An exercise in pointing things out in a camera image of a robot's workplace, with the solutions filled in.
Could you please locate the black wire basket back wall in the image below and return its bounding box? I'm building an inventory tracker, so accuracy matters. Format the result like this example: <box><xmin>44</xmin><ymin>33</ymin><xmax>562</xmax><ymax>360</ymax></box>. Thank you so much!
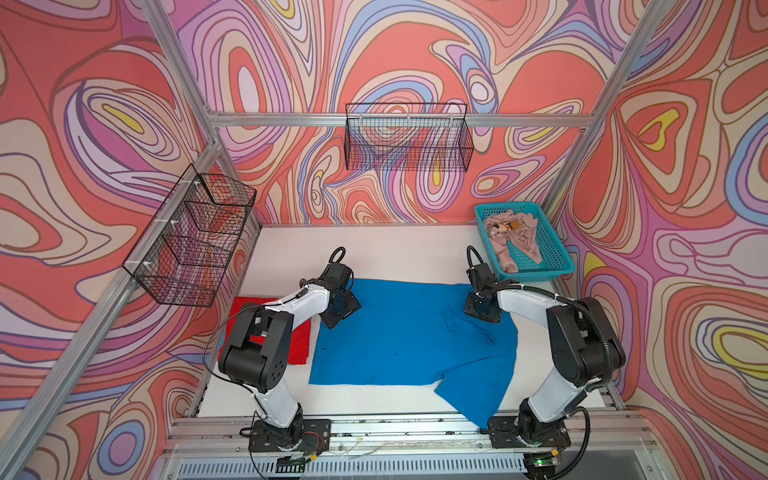
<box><xmin>344</xmin><ymin>101</ymin><xmax>475</xmax><ymax>173</ymax></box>

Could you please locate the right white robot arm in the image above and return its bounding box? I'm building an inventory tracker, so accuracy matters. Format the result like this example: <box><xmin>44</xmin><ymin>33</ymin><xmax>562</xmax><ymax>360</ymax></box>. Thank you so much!
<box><xmin>464</xmin><ymin>246</ymin><xmax>626</xmax><ymax>448</ymax></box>

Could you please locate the black wire basket wall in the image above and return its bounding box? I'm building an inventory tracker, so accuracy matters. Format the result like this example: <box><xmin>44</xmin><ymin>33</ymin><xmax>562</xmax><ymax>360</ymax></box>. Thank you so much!
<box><xmin>344</xmin><ymin>101</ymin><xmax>475</xmax><ymax>173</ymax></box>
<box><xmin>122</xmin><ymin>166</ymin><xmax>256</xmax><ymax>308</ymax></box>

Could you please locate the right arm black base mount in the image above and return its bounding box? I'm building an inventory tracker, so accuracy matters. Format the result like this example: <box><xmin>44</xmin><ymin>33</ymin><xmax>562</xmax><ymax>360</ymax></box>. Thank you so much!
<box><xmin>481</xmin><ymin>399</ymin><xmax>571</xmax><ymax>450</ymax></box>

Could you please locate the black wire basket left wall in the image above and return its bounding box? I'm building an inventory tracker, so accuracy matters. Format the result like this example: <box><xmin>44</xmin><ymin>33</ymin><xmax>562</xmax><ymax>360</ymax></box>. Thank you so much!
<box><xmin>122</xmin><ymin>166</ymin><xmax>256</xmax><ymax>308</ymax></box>

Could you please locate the beige t shirt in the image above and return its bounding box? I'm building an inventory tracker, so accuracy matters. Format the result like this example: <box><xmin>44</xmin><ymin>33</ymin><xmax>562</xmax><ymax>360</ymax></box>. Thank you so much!
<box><xmin>483</xmin><ymin>210</ymin><xmax>542</xmax><ymax>274</ymax></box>

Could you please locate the aluminium left frame post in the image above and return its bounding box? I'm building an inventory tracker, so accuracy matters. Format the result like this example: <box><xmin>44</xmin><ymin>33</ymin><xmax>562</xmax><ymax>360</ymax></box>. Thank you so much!
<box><xmin>1</xmin><ymin>1</ymin><xmax>258</xmax><ymax>479</ymax></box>

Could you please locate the teal plastic laundry basket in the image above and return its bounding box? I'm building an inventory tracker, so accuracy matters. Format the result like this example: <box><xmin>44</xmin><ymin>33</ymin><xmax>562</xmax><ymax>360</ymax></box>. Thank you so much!
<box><xmin>474</xmin><ymin>202</ymin><xmax>575</xmax><ymax>283</ymax></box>

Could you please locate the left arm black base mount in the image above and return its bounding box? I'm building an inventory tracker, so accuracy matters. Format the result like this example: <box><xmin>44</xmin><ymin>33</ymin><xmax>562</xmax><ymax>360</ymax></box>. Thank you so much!
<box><xmin>241</xmin><ymin>408</ymin><xmax>332</xmax><ymax>454</ymax></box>

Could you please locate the aluminium horizontal back bar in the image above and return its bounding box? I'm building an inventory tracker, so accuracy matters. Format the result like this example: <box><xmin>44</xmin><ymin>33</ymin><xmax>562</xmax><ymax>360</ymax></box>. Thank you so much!
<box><xmin>208</xmin><ymin>112</ymin><xmax>596</xmax><ymax>128</ymax></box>

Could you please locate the aluminium frame corner post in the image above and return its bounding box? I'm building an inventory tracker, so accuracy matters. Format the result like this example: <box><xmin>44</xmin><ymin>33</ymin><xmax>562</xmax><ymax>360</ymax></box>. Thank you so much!
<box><xmin>541</xmin><ymin>0</ymin><xmax>674</xmax><ymax>218</ymax></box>

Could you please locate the folded red t shirt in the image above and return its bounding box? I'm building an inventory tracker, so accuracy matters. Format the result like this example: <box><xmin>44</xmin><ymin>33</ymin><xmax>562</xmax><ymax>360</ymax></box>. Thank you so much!
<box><xmin>230</xmin><ymin>296</ymin><xmax>311</xmax><ymax>366</ymax></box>

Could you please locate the blue t shirt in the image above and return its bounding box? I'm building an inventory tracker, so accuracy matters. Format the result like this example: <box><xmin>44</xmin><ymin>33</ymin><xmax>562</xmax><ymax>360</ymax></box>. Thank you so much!
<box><xmin>309</xmin><ymin>279</ymin><xmax>518</xmax><ymax>428</ymax></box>

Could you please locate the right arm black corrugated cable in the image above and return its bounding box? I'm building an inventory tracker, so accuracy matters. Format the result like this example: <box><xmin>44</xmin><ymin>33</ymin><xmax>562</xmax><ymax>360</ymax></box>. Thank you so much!
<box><xmin>466</xmin><ymin>244</ymin><xmax>616</xmax><ymax>480</ymax></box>

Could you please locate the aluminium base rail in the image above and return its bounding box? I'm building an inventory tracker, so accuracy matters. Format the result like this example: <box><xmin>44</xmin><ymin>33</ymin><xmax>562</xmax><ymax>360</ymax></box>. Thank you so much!
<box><xmin>149</xmin><ymin>409</ymin><xmax>676</xmax><ymax>479</ymax></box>

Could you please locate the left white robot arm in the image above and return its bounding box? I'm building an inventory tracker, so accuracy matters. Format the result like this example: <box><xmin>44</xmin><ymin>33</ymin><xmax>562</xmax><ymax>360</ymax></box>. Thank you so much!
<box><xmin>218</xmin><ymin>246</ymin><xmax>361</xmax><ymax>453</ymax></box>

